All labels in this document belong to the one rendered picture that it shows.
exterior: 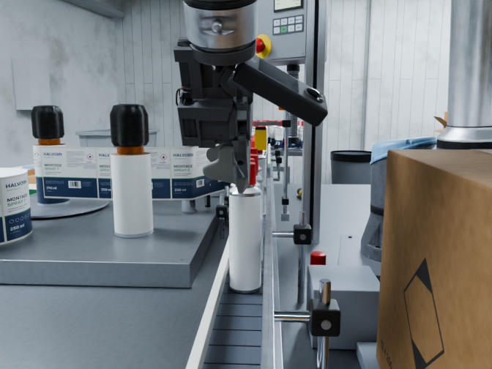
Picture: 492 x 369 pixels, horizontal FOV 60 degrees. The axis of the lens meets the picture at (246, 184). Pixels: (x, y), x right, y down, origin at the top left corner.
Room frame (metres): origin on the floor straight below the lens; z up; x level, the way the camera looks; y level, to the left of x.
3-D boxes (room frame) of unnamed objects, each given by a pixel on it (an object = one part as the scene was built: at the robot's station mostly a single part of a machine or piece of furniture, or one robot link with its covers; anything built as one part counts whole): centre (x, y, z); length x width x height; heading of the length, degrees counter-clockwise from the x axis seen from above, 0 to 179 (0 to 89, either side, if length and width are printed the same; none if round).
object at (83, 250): (1.19, 0.42, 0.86); 0.80 x 0.67 x 0.05; 177
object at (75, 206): (1.25, 0.57, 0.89); 0.31 x 0.31 x 0.01
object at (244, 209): (0.66, 0.00, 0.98); 0.05 x 0.05 x 0.20
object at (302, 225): (0.71, -0.08, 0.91); 0.07 x 0.03 x 0.17; 87
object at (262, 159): (1.16, -0.03, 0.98); 0.05 x 0.05 x 0.20
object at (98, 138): (3.21, 0.93, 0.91); 0.60 x 0.40 x 0.22; 169
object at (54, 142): (1.25, 0.57, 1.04); 0.09 x 0.09 x 0.29
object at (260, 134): (1.09, -0.04, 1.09); 0.03 x 0.01 x 0.06; 87
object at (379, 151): (0.82, -0.31, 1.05); 0.13 x 0.12 x 0.14; 36
